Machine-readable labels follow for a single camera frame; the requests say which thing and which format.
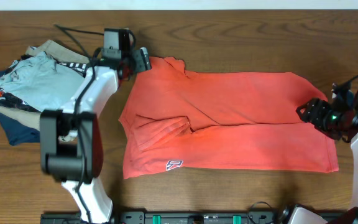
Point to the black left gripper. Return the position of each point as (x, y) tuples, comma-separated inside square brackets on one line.
[(141, 60)]

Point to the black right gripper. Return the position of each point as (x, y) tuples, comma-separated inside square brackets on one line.
[(310, 111)]

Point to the red orange t-shirt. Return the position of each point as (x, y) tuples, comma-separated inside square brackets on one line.
[(177, 118)]

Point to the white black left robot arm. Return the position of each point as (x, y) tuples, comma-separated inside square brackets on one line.
[(71, 149)]

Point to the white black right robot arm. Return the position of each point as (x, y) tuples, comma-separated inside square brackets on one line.
[(345, 102)]

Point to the light blue folded shirt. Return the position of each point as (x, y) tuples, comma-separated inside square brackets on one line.
[(39, 84)]

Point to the beige folded pants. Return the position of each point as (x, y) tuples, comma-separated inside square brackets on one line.
[(57, 51)]

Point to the navy blue folded garment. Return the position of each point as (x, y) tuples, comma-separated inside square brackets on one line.
[(16, 132)]

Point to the black patterned folded garment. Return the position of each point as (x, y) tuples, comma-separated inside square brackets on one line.
[(11, 101)]

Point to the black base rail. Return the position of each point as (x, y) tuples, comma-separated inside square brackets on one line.
[(259, 212)]

